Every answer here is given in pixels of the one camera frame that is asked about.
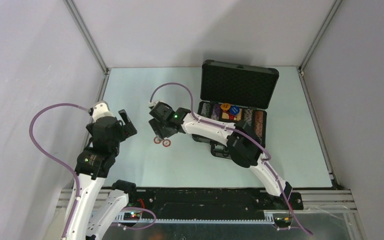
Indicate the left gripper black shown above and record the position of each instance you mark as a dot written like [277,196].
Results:
[127,129]

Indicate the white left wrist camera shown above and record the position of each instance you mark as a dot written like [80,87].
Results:
[100,110]

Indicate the purple chip stack row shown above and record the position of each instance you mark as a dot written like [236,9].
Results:
[216,112]

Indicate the dark orange chip stack row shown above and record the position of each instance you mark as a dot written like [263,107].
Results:
[259,124]

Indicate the blue round dealer button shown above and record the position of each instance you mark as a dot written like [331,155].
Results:
[234,110]

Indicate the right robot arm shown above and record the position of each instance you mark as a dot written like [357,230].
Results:
[242,145]

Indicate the red Texas Hold'em card deck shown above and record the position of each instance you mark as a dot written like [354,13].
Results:
[226,115]

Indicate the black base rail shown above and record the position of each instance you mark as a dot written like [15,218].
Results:
[212,204]

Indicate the red poker chip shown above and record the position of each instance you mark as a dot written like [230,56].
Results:
[166,143]
[157,140]

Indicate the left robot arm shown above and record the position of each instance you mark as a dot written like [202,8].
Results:
[92,168]

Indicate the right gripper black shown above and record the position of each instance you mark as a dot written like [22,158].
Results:
[156,126]

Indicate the black poker set case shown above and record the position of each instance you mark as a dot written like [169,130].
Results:
[244,86]

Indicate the blue orange chip stack row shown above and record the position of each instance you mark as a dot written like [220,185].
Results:
[248,116]

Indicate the green chip stack row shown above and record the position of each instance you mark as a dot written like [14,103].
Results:
[205,110]

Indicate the orange round button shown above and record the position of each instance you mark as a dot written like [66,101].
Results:
[225,106]

